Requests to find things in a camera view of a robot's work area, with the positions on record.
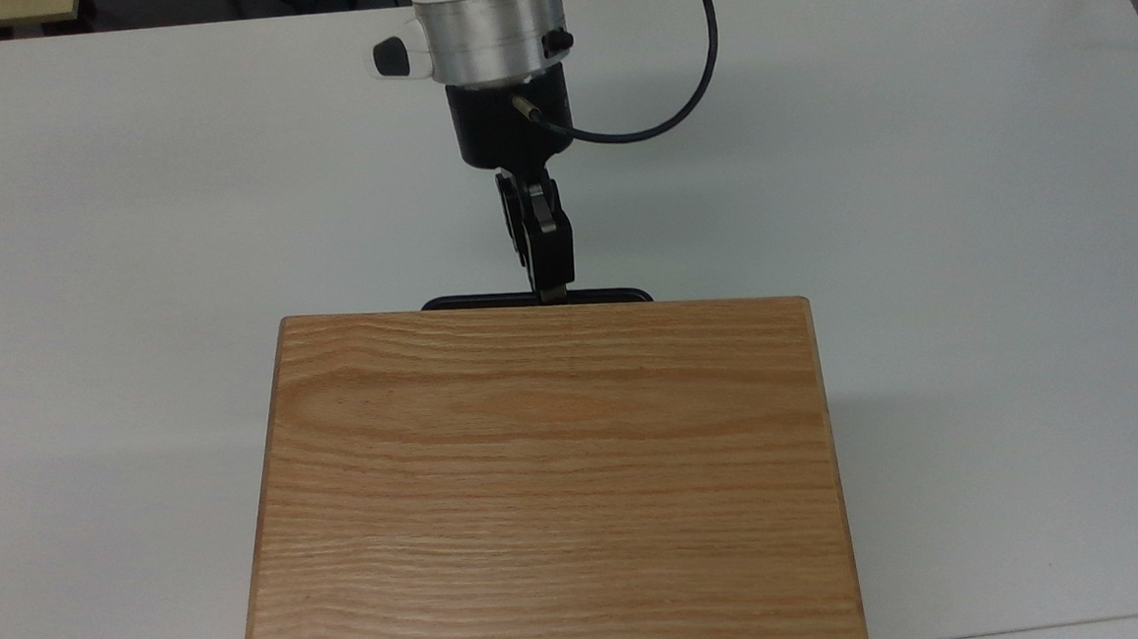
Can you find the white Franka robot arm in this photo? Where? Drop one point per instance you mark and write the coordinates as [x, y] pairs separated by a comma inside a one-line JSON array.
[[487, 28]]

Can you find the wooden drawer cabinet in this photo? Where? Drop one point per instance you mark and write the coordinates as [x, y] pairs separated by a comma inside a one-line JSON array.
[[550, 498]]

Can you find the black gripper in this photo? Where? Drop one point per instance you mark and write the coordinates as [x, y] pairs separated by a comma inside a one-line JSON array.
[[508, 126]]

